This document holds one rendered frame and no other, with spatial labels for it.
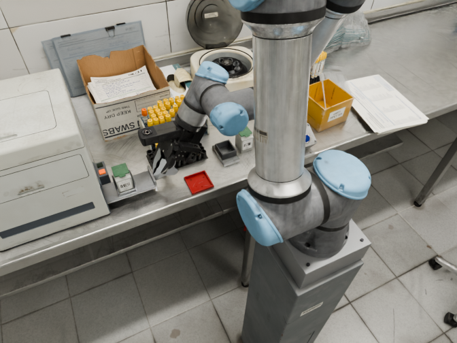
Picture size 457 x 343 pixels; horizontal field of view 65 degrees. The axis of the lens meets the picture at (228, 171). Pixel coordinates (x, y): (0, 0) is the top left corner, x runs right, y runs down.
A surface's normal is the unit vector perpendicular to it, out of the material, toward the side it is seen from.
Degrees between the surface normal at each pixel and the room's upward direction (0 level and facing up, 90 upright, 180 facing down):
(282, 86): 76
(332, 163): 9
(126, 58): 88
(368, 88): 1
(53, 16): 90
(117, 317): 0
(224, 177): 0
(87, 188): 90
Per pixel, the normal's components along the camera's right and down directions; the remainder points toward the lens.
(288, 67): 0.06, 0.55
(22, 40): 0.44, 0.67
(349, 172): 0.18, -0.68
